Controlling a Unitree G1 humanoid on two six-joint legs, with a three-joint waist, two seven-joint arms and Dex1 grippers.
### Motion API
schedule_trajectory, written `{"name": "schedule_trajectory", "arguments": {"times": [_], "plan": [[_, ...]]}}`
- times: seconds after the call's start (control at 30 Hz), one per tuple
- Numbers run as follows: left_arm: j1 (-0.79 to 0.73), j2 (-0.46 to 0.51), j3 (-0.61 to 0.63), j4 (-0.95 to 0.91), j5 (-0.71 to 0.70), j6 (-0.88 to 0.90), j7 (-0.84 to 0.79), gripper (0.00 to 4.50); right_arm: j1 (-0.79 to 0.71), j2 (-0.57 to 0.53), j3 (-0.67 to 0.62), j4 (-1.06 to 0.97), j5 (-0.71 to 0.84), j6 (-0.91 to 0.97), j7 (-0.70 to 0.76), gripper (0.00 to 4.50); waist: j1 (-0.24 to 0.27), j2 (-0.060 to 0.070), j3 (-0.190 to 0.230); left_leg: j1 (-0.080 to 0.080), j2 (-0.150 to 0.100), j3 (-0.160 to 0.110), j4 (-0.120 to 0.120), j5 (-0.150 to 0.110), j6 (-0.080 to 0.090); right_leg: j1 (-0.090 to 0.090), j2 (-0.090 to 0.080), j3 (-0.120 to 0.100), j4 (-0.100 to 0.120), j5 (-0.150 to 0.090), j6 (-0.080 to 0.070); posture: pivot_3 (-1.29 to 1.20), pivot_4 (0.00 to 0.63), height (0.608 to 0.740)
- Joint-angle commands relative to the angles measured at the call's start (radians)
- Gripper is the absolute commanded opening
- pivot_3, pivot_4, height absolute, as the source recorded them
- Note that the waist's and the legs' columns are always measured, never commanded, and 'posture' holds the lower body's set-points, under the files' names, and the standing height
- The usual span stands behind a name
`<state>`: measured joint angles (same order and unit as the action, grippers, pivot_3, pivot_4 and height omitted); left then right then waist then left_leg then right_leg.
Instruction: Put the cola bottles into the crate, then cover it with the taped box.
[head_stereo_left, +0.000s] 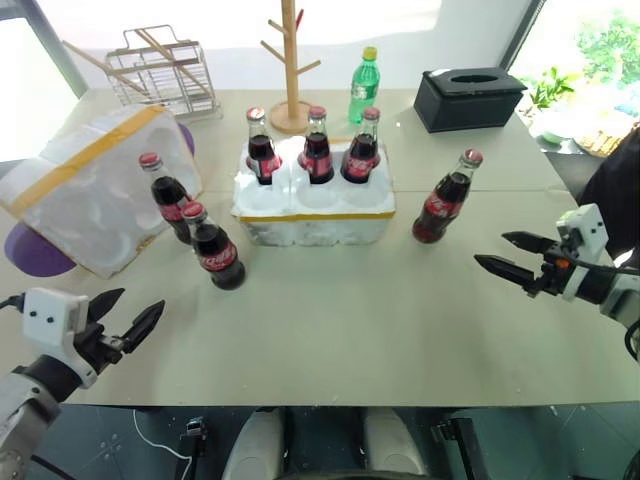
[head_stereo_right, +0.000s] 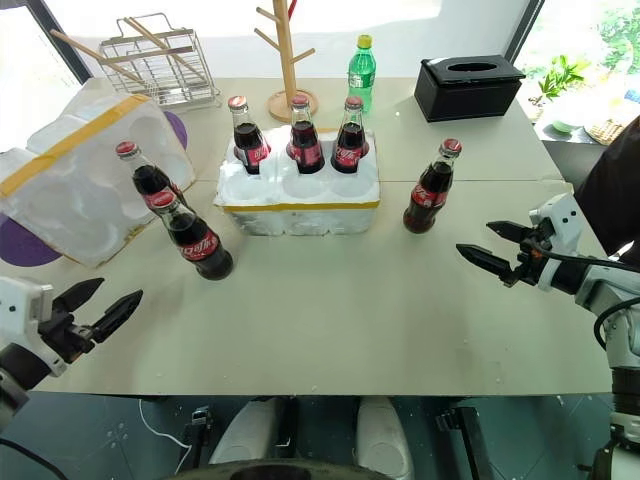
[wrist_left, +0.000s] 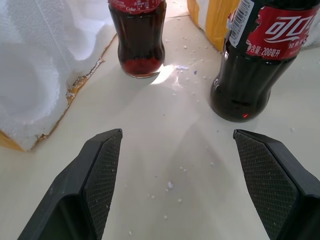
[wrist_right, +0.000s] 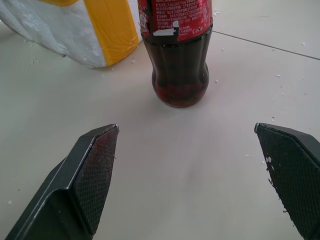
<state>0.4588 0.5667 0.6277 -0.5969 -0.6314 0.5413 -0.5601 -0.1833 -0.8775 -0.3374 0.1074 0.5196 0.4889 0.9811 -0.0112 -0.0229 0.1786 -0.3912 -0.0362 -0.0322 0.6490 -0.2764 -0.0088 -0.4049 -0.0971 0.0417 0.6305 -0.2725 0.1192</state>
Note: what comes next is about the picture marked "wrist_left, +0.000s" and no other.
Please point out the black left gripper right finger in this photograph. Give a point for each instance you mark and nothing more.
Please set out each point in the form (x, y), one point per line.
(277, 182)

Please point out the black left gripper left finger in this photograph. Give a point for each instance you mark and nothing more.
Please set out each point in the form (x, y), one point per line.
(82, 190)

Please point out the cola bottle with Coke print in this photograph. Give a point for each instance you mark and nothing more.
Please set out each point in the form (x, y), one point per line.
(140, 47)

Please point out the white styrofoam block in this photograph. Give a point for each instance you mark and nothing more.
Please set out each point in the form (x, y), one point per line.
(37, 62)

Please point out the cola bottle with barcode label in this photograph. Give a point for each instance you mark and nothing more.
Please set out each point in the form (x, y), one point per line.
(252, 82)

